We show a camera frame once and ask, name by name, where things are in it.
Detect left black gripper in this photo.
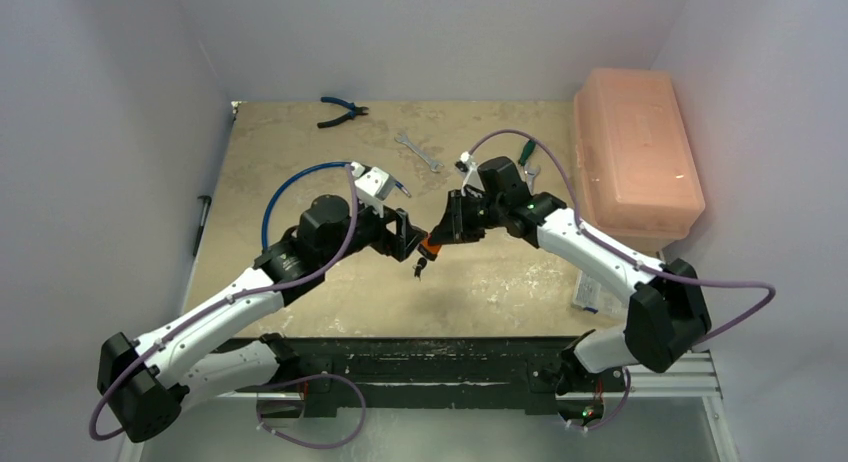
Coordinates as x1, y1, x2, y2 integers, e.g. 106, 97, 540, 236
321, 197, 425, 268

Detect orange black padlock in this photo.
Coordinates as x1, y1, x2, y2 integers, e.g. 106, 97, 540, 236
417, 240, 442, 261

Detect black padlock keys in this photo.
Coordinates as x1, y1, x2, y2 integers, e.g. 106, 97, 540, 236
414, 258, 428, 279

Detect blue cable lock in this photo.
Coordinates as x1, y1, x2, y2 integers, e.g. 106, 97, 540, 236
260, 161, 413, 245

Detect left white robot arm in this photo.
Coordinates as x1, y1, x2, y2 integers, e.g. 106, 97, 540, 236
88, 195, 427, 442

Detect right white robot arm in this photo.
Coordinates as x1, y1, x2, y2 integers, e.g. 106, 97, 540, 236
426, 152, 711, 389

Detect small silver wrench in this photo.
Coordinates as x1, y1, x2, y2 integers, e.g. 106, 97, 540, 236
395, 133, 444, 173

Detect large silver wrench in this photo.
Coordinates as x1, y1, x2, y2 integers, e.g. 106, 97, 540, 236
523, 165, 541, 192

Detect clear plastic bags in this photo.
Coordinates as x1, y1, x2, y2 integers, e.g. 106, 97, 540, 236
572, 272, 628, 320

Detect orange plastic toolbox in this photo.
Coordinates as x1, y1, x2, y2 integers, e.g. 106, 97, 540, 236
574, 68, 705, 254

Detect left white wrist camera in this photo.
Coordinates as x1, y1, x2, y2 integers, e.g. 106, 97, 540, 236
351, 162, 396, 218

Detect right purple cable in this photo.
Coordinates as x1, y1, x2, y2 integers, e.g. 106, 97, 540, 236
466, 128, 778, 346

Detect green handled screwdriver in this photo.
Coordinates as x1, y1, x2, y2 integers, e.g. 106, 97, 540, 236
517, 139, 536, 167

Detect blue handled pliers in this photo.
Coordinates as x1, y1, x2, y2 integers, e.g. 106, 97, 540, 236
316, 96, 370, 130

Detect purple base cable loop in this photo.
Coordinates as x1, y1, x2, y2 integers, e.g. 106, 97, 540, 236
255, 372, 367, 452

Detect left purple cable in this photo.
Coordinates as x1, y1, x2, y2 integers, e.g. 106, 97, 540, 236
88, 164, 360, 442

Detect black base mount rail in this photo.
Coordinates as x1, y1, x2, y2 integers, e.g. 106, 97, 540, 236
236, 335, 625, 417

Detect black handled tool at edge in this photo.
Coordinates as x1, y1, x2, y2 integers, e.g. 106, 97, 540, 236
192, 195, 212, 257

